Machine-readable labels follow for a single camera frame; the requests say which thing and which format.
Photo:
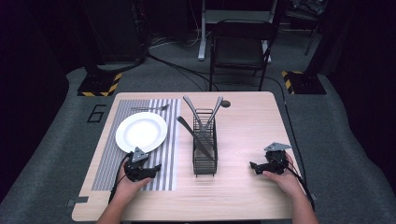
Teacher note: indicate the dark round table grommet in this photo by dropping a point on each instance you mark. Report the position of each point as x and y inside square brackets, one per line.
[225, 104]

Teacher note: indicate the black folding chair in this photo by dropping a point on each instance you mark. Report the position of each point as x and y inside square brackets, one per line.
[241, 49]

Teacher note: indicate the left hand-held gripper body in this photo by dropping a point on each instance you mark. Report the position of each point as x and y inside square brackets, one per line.
[135, 169]

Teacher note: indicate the grey tape strip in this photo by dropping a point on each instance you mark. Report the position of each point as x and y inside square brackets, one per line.
[77, 201]

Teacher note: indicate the black stand base striped edge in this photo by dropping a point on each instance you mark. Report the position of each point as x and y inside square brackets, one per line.
[98, 84]
[305, 83]

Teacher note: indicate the person's left hand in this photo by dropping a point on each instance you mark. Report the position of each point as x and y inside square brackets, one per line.
[127, 189]

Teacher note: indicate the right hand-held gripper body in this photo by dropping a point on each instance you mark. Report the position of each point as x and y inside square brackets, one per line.
[275, 163]

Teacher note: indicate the silver table knife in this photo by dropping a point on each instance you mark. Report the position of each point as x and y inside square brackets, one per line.
[194, 137]

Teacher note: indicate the silver fork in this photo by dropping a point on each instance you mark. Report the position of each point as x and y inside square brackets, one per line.
[149, 108]

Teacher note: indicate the person's right hand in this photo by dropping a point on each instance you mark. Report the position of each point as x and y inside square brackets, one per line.
[288, 182]

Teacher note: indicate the grey white striped placemat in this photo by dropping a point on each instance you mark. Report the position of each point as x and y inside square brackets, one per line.
[169, 149]

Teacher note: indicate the white round plate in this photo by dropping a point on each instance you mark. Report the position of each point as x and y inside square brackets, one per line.
[141, 132]

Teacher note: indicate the white metal desk frame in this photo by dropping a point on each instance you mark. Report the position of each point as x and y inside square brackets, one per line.
[205, 18]

